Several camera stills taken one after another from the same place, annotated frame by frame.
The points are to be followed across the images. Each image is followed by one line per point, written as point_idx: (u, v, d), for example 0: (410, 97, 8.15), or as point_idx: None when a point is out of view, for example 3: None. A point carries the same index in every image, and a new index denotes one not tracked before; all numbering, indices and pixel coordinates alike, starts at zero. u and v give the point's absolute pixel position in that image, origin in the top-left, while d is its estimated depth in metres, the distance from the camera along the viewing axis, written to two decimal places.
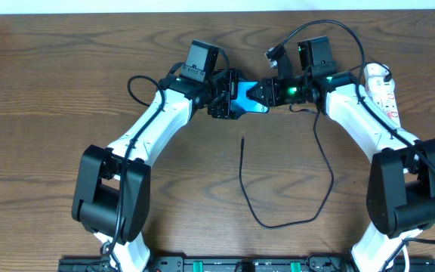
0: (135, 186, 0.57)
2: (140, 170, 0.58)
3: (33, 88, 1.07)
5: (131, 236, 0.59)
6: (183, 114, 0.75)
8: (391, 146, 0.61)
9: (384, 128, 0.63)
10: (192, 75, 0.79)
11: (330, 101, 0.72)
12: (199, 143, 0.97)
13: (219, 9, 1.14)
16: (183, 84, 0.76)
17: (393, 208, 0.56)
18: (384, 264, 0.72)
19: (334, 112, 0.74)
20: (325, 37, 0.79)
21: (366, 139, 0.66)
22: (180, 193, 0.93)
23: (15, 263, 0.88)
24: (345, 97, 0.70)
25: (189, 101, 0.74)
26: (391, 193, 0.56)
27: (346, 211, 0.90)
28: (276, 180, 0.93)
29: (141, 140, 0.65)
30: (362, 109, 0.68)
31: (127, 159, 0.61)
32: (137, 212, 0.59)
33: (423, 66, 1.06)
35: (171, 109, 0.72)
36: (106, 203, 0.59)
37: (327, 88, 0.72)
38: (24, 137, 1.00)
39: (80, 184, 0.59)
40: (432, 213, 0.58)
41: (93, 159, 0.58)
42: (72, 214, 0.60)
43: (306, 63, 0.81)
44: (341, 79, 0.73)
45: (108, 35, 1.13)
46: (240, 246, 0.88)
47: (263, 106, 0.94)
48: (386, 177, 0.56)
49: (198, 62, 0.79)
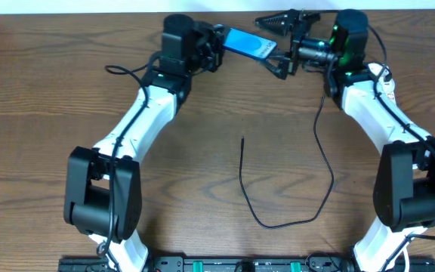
0: (124, 183, 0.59)
2: (128, 167, 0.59)
3: (33, 88, 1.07)
5: (126, 233, 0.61)
6: (168, 109, 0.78)
8: (402, 140, 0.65)
9: (398, 123, 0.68)
10: (173, 66, 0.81)
11: (346, 95, 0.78)
12: (199, 144, 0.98)
13: (219, 9, 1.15)
16: (166, 78, 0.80)
17: (399, 201, 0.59)
18: (386, 263, 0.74)
19: (350, 106, 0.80)
20: (365, 21, 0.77)
21: (379, 131, 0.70)
22: (179, 193, 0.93)
23: (15, 264, 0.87)
24: (362, 91, 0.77)
25: (174, 95, 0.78)
26: (401, 185, 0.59)
27: (347, 210, 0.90)
28: (276, 179, 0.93)
29: (128, 138, 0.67)
30: (376, 103, 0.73)
31: (115, 157, 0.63)
32: (129, 209, 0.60)
33: (423, 65, 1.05)
35: (155, 105, 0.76)
36: (97, 204, 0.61)
37: (345, 82, 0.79)
38: (25, 137, 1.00)
39: (70, 187, 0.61)
40: None
41: (82, 160, 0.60)
42: (65, 217, 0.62)
43: (337, 44, 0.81)
44: (359, 75, 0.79)
45: (109, 35, 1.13)
46: (240, 246, 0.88)
47: (260, 52, 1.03)
48: (398, 167, 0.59)
49: (174, 51, 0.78)
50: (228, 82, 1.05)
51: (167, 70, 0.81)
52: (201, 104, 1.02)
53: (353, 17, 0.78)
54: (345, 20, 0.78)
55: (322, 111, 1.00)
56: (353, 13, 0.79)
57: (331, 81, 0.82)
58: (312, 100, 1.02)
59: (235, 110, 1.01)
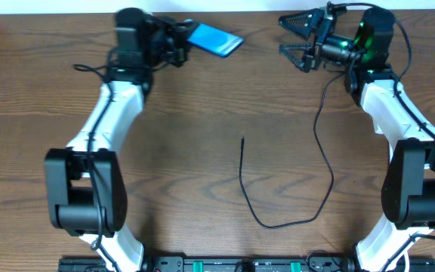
0: (106, 174, 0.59)
2: (105, 157, 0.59)
3: (33, 88, 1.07)
5: (116, 225, 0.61)
6: (134, 100, 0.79)
8: (418, 137, 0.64)
9: (414, 122, 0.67)
10: (131, 60, 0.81)
11: (365, 91, 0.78)
12: (199, 144, 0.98)
13: (219, 9, 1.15)
16: (127, 72, 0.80)
17: (407, 197, 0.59)
18: (387, 262, 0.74)
19: (368, 103, 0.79)
20: (393, 20, 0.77)
21: (394, 129, 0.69)
22: (180, 193, 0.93)
23: (14, 264, 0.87)
24: (381, 89, 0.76)
25: (137, 86, 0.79)
26: (410, 182, 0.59)
27: (347, 210, 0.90)
28: (276, 179, 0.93)
29: (100, 132, 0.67)
30: (395, 102, 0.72)
31: (91, 152, 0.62)
32: (115, 199, 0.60)
33: (423, 65, 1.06)
35: (121, 98, 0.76)
36: (82, 202, 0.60)
37: (366, 78, 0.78)
38: (24, 137, 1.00)
39: (50, 190, 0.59)
40: None
41: (58, 159, 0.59)
42: (52, 221, 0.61)
43: (362, 41, 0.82)
44: (382, 75, 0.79)
45: (109, 35, 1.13)
46: (240, 246, 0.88)
47: (222, 50, 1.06)
48: (410, 164, 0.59)
49: (131, 45, 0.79)
50: (228, 82, 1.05)
51: (125, 64, 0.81)
52: (202, 104, 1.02)
53: (381, 16, 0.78)
54: (371, 17, 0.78)
55: (322, 111, 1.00)
56: (381, 11, 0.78)
57: (352, 78, 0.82)
58: (312, 100, 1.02)
59: (235, 110, 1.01)
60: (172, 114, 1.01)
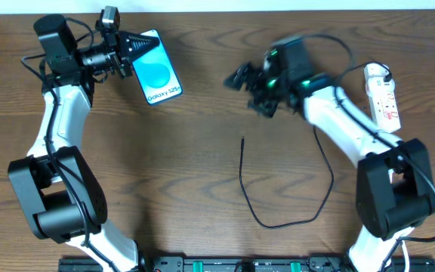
0: (75, 168, 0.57)
2: (68, 153, 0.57)
3: (33, 88, 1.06)
5: (100, 217, 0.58)
6: (80, 100, 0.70)
8: (374, 150, 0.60)
9: (366, 132, 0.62)
10: (66, 65, 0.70)
11: (309, 107, 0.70)
12: (199, 145, 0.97)
13: (220, 9, 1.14)
16: (66, 76, 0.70)
17: (384, 211, 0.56)
18: (383, 263, 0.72)
19: (316, 118, 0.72)
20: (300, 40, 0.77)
21: (349, 141, 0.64)
22: (180, 192, 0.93)
23: (16, 264, 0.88)
24: (324, 101, 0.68)
25: (79, 86, 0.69)
26: (381, 196, 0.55)
27: (347, 210, 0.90)
28: (276, 180, 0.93)
29: (54, 134, 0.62)
30: (341, 112, 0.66)
31: (53, 154, 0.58)
32: (91, 193, 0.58)
33: (424, 65, 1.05)
35: (66, 100, 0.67)
36: (59, 205, 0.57)
37: (303, 94, 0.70)
38: (24, 137, 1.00)
39: (24, 201, 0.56)
40: (421, 211, 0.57)
41: (22, 169, 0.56)
42: (35, 233, 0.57)
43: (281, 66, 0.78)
44: (317, 82, 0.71)
45: None
46: (241, 246, 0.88)
47: (150, 96, 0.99)
48: (374, 180, 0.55)
49: (58, 50, 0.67)
50: None
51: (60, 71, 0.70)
52: (201, 104, 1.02)
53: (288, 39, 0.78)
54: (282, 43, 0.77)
55: None
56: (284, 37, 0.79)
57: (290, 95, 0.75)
58: None
59: (235, 110, 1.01)
60: (171, 115, 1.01)
